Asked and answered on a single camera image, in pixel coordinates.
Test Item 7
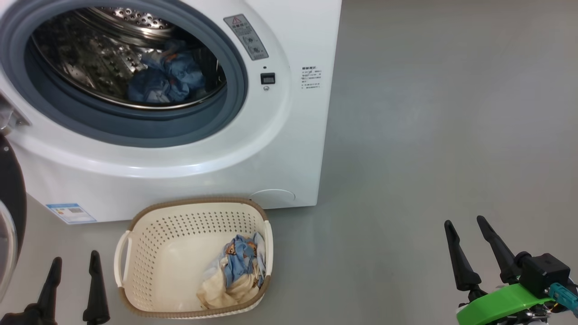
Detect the grey warning label sticker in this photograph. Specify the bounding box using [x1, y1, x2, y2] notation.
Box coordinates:
[224, 14, 270, 61]

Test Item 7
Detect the grey rubber door seal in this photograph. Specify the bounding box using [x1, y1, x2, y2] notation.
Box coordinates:
[0, 0, 249, 149]

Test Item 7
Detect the white front-load washing machine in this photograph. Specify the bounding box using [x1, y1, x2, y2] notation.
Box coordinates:
[0, 0, 343, 225]

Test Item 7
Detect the steel washing machine drum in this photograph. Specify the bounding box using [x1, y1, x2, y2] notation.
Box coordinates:
[31, 5, 227, 110]

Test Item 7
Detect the teal right camera connector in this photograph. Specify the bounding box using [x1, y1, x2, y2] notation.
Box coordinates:
[548, 283, 578, 315]

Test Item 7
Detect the blue energy label sticker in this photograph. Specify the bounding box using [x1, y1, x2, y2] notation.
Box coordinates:
[46, 203, 98, 225]

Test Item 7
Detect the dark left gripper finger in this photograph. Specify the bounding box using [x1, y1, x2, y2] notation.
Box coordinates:
[82, 250, 111, 325]
[37, 257, 63, 325]

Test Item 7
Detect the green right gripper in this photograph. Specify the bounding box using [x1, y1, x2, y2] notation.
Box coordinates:
[444, 215, 565, 325]

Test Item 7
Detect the blue denim garment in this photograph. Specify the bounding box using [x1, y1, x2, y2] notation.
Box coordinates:
[126, 39, 207, 104]

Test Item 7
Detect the dark washing machine door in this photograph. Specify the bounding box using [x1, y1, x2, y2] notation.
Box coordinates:
[0, 133, 28, 304]

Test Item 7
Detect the cream perforated laundry basket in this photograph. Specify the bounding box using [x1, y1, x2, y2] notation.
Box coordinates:
[113, 197, 274, 320]

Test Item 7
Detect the beige garment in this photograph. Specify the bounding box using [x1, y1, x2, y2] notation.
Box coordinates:
[196, 260, 266, 311]

